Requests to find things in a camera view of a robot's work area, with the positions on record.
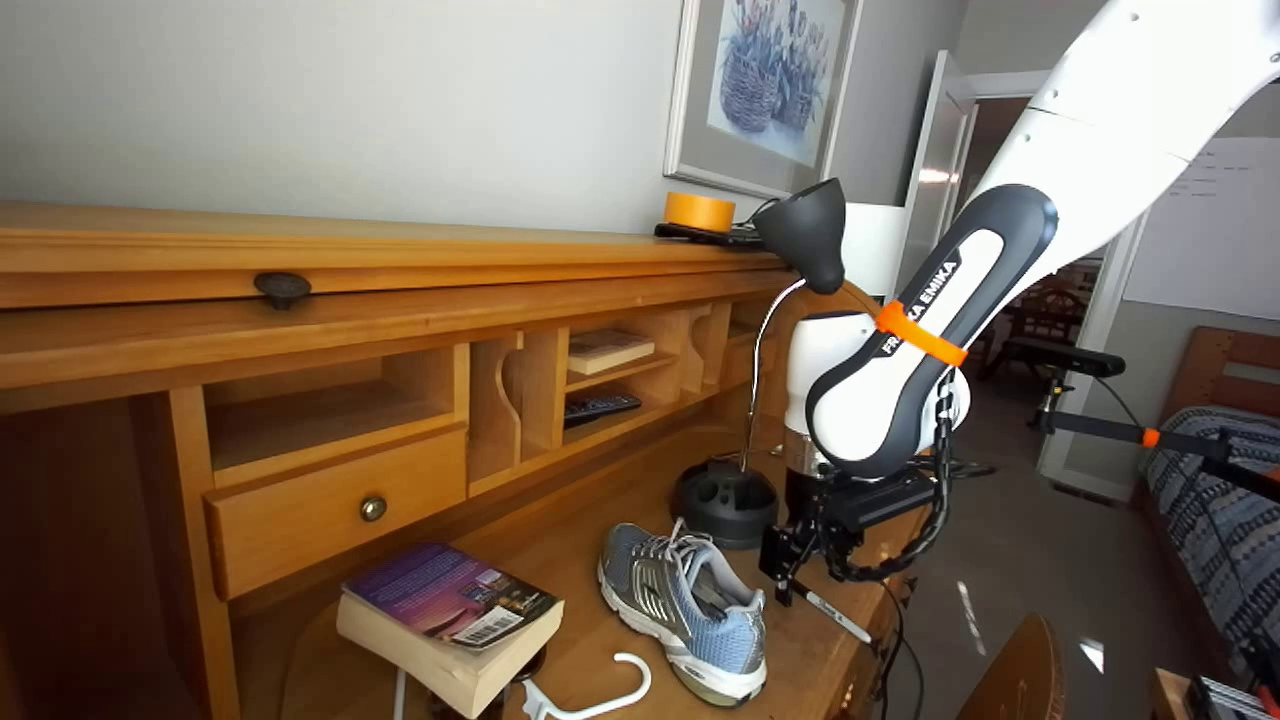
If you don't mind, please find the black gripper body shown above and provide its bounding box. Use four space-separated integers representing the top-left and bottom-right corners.
760 468 939 599

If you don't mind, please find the grey marker pen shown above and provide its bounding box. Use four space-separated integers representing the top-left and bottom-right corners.
802 589 876 649

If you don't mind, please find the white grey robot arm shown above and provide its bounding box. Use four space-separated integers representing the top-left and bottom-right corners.
760 0 1280 589

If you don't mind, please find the blue grey running sneaker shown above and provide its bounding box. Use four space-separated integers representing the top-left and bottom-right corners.
598 523 769 709

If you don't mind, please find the black gooseneck desk lamp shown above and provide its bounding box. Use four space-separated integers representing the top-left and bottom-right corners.
670 177 853 551

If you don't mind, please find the dark device in cubby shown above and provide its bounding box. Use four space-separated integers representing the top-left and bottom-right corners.
565 393 641 428

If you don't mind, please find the flat book in cubby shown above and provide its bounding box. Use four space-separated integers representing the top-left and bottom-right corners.
568 332 655 375

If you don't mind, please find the wooden chair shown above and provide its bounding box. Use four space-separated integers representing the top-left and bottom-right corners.
957 615 1064 720

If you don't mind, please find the orange tape roll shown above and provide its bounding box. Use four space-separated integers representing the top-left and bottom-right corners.
666 192 736 230

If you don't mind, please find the white plastic clothes hanger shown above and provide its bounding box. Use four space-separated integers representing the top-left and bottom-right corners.
520 652 653 720

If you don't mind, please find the striped bed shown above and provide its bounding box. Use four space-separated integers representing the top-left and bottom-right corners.
1139 323 1280 677

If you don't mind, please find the purple paperback book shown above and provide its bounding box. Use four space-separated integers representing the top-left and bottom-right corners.
335 544 565 720

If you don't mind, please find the framed blue flower picture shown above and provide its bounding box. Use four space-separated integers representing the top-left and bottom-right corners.
666 0 861 197

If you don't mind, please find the brass drawer knob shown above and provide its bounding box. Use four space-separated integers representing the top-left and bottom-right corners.
355 490 389 523

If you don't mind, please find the wooden roll-top desk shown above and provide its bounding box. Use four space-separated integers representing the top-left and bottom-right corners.
0 209 876 720

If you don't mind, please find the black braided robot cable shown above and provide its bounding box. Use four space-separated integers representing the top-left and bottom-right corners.
824 395 965 589

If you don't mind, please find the black lamp power cord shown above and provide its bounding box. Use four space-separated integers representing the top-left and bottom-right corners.
853 574 916 720

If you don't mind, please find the black roll-top handle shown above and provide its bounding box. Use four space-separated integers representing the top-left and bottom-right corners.
252 271 312 309

